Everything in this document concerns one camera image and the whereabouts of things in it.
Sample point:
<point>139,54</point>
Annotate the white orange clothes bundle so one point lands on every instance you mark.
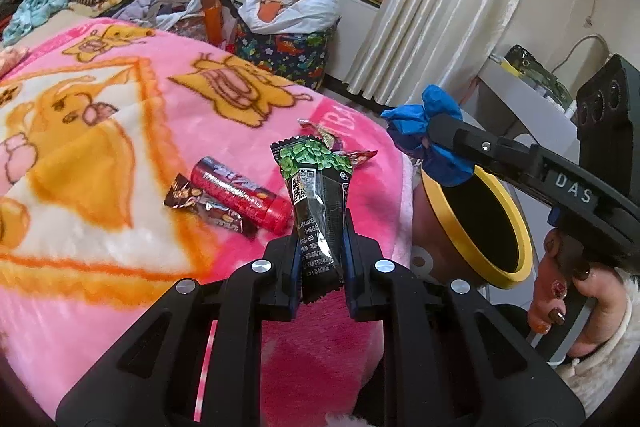
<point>298,17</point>

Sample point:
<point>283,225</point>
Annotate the red snack wrapper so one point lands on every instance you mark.
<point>257,204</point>

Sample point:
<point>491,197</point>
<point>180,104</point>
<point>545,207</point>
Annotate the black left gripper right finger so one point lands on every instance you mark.
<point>449,357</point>

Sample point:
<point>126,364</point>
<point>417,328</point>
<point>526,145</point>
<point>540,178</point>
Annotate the floral fabric basket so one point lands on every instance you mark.
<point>192,27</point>

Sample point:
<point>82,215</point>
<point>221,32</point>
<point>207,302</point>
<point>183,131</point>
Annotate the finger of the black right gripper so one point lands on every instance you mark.
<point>506,159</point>

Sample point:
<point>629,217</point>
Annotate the brown chocolate bar wrapper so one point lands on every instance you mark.
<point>183,195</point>

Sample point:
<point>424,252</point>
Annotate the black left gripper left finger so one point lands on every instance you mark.
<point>193,358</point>

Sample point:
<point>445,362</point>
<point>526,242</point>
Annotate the green black snack packet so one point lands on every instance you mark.
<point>317,180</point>

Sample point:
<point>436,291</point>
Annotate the person's right hand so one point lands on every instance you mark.
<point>585,299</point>

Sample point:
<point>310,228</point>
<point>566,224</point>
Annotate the grey white dressing table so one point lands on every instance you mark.
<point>541,118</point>

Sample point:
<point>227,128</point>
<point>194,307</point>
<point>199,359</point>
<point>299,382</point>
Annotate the yellow rimmed black trash bin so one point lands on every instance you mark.
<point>473,232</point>

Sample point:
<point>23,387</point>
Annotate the green patterned box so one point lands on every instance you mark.
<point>537,77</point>

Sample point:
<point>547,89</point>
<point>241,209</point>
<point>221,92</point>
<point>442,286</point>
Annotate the dinosaur print laundry basket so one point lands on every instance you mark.
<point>300,58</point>

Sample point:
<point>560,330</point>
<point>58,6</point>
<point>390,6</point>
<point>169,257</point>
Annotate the right cream curtain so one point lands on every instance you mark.
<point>415,43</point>

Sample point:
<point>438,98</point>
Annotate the light blue garment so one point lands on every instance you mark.
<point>29,15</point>

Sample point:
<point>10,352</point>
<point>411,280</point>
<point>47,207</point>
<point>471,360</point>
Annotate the orange bag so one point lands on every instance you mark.
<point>213,22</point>

